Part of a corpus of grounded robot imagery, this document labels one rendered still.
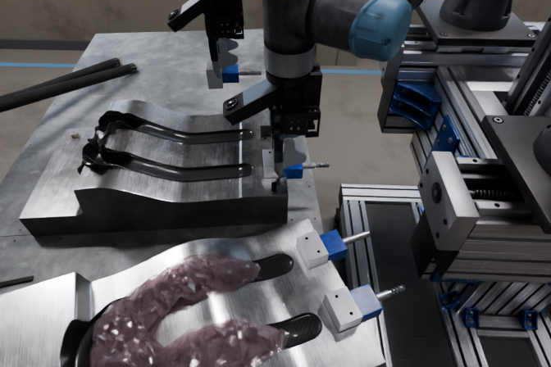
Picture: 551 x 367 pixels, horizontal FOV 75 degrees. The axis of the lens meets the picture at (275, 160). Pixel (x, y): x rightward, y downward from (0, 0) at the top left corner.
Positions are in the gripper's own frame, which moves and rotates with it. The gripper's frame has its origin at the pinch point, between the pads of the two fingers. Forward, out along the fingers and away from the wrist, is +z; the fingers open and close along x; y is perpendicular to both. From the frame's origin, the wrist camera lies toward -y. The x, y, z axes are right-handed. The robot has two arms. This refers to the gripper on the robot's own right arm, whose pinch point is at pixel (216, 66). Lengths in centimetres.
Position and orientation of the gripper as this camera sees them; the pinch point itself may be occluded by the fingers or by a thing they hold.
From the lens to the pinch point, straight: 91.3
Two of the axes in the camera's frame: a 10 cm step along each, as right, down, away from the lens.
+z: 0.0, 7.1, 7.1
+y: 10.0, -0.5, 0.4
